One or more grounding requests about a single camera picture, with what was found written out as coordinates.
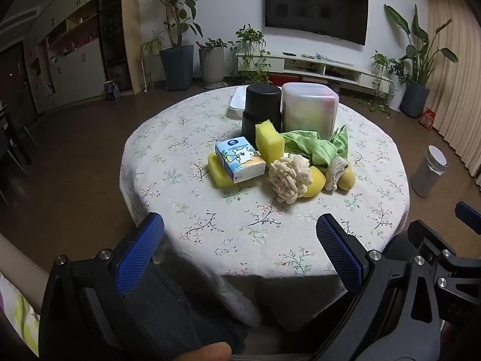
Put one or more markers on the translucent lidded plastic container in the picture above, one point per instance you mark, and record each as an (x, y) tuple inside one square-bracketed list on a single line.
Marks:
[(308, 112)]

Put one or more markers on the cream chenille sponge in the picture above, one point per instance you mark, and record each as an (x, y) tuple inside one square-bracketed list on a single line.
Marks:
[(289, 178)]

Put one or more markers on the beige curtain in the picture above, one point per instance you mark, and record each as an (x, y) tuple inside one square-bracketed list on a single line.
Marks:
[(458, 82)]

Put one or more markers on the beige sofa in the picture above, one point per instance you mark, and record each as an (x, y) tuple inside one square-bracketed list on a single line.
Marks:
[(20, 263)]

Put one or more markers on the large broad-leaf plant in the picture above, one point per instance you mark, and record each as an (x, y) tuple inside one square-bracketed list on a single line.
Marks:
[(421, 52)]

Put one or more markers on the red box on floor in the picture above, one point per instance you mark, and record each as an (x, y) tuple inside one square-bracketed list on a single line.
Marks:
[(427, 117)]

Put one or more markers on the trailing vine plant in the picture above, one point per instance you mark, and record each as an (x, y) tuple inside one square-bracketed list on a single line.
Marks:
[(248, 45)]

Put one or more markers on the black jar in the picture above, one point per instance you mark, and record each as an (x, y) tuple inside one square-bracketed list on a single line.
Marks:
[(261, 109)]

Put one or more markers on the green cloth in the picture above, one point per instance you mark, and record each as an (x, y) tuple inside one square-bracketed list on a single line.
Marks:
[(319, 146)]

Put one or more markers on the dark wooden shelf unit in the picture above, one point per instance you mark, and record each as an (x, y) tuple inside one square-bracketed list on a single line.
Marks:
[(112, 26)]

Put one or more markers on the white ribbed plant pot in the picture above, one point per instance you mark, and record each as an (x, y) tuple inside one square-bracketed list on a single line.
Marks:
[(211, 67)]

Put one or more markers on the dining chair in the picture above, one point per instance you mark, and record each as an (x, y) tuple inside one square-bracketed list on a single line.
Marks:
[(15, 146)]

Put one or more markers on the white television cabinet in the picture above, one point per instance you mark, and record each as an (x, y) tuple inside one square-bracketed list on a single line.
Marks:
[(338, 68)]

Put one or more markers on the printed cushion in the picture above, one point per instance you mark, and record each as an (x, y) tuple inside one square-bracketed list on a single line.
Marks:
[(17, 308)]

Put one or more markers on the small plant in ribbed pot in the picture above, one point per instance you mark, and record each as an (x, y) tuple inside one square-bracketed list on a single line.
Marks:
[(212, 43)]

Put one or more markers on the thick yellow rectangular sponge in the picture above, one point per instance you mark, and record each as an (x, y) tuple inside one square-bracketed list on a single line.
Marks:
[(268, 143)]

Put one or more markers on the round table with floral cloth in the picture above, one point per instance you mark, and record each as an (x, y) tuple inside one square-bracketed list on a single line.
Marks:
[(225, 214)]

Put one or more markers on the wall-mounted television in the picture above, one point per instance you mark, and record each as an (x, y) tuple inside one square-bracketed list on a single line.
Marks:
[(315, 7)]

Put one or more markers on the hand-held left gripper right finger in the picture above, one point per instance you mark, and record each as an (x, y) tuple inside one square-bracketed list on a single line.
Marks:
[(340, 252)]

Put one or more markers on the dark square plant pot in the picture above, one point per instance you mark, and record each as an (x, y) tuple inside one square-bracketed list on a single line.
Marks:
[(176, 67)]

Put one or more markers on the person's grey clothing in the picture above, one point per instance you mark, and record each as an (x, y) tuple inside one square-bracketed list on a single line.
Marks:
[(180, 308)]

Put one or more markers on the small bushy plant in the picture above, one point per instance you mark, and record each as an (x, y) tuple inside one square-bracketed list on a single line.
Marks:
[(389, 67)]

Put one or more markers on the dark tapered plant pot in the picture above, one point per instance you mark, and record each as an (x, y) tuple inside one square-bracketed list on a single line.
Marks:
[(414, 97)]

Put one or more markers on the blue white tissue pack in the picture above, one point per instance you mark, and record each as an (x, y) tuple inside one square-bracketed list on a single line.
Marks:
[(238, 158)]

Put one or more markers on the cream knitted pad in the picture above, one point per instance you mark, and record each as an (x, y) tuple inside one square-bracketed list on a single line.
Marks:
[(333, 175)]

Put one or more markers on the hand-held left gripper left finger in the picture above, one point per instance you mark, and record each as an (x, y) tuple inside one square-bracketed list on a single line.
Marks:
[(141, 252)]

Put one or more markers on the spindly small plant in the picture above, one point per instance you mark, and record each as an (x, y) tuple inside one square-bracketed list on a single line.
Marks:
[(152, 45)]

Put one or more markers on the dark door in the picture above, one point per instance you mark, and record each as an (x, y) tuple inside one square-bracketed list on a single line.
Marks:
[(11, 79)]

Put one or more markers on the yellow teardrop sponge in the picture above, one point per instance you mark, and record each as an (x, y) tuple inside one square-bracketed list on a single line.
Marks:
[(316, 185)]

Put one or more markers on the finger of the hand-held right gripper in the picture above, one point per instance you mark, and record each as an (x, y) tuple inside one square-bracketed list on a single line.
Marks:
[(432, 238), (469, 212)]

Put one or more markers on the tall leafy houseplant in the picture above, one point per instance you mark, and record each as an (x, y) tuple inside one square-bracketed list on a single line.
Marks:
[(174, 3)]

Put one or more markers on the white plastic tray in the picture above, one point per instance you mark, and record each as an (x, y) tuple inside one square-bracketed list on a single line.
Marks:
[(238, 101)]

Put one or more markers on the white wall cabinet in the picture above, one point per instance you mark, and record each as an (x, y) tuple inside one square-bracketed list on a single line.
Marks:
[(75, 71)]

